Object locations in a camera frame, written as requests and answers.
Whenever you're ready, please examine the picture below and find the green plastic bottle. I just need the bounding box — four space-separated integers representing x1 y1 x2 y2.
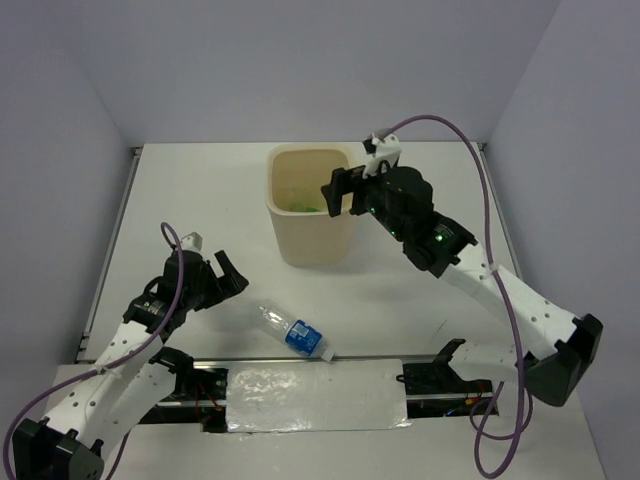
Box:
286 199 326 213

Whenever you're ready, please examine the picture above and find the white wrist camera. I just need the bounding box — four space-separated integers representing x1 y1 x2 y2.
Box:
177 232 203 263
362 131 401 179

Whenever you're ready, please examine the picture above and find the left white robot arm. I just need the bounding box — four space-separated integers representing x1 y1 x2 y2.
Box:
3 249 249 479

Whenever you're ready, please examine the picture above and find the silver foil tape sheet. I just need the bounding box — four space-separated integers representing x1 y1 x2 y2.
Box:
226 360 410 433

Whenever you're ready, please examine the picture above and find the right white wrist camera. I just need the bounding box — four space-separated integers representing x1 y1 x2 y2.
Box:
362 131 401 179

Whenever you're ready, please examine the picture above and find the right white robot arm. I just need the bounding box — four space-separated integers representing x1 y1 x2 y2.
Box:
321 166 604 407

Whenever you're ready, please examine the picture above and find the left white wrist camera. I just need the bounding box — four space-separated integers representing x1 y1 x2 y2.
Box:
177 232 203 263

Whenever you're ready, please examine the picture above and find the clear bottle blue label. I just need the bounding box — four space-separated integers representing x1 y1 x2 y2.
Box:
254 303 335 362

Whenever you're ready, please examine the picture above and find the cream plastic waste bin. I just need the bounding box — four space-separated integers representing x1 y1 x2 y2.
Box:
266 142 354 268

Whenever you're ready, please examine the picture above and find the right aluminium table rail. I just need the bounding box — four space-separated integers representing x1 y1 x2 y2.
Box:
477 142 523 280

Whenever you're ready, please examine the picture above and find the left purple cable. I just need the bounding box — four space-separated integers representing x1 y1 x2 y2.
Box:
0 221 187 480

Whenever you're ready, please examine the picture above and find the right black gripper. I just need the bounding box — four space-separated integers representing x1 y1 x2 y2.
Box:
321 158 408 241

